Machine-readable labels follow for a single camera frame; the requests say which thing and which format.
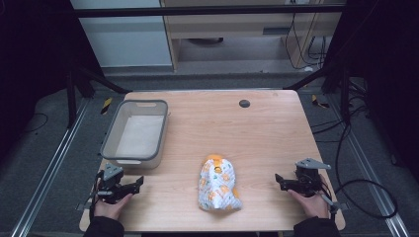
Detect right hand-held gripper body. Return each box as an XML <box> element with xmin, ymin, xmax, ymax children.
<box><xmin>290</xmin><ymin>157</ymin><xmax>332</xmax><ymax>198</ymax></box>

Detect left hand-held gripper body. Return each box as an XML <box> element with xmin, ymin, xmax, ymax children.
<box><xmin>95</xmin><ymin>163</ymin><xmax>133</xmax><ymax>205</ymax></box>

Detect person's left hand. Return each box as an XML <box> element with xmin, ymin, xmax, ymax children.
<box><xmin>93</xmin><ymin>193</ymin><xmax>134</xmax><ymax>221</ymax></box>

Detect person's right hand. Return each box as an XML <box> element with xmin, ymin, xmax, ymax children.
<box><xmin>287</xmin><ymin>174</ymin><xmax>331</xmax><ymax>220</ymax></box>

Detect white basket with grey rim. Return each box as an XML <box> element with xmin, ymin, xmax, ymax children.
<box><xmin>99</xmin><ymin>99</ymin><xmax>170</xmax><ymax>171</ymax></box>

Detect white orange printed snack bag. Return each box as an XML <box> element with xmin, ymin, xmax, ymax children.
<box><xmin>197</xmin><ymin>153</ymin><xmax>243</xmax><ymax>212</ymax></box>

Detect yellow black striped tape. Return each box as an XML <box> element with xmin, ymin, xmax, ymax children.
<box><xmin>310</xmin><ymin>94</ymin><xmax>331</xmax><ymax>110</ymax></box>
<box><xmin>100</xmin><ymin>97</ymin><xmax>114</xmax><ymax>116</ymax></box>

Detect white cabinet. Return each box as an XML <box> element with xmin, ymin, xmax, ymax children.
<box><xmin>70</xmin><ymin>0</ymin><xmax>174</xmax><ymax>68</ymax></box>

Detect right hand-held gripper cable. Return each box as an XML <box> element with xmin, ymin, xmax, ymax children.
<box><xmin>318</xmin><ymin>184</ymin><xmax>342</xmax><ymax>221</ymax></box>

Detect black looped floor cable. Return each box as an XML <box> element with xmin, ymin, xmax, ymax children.
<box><xmin>310</xmin><ymin>105</ymin><xmax>399</xmax><ymax>220</ymax></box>

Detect metal floor rail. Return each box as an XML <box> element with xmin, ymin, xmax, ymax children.
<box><xmin>327</xmin><ymin>94</ymin><xmax>411</xmax><ymax>237</ymax></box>
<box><xmin>9</xmin><ymin>98</ymin><xmax>91</xmax><ymax>237</ymax></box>

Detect thin black floor cable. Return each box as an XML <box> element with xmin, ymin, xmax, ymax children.
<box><xmin>22</xmin><ymin>112</ymin><xmax>49</xmax><ymax>134</ymax></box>

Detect black frame strut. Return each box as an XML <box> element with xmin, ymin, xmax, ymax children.
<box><xmin>65</xmin><ymin>60</ymin><xmax>131</xmax><ymax>129</ymax></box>
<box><xmin>284</xmin><ymin>60</ymin><xmax>352</xmax><ymax>126</ymax></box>

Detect black hanging desk cables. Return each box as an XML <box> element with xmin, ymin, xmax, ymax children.
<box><xmin>284</xmin><ymin>12</ymin><xmax>328</xmax><ymax>71</ymax></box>

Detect black frame crossbar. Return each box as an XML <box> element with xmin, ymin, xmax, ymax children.
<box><xmin>73</xmin><ymin>4</ymin><xmax>346</xmax><ymax>19</ymax></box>

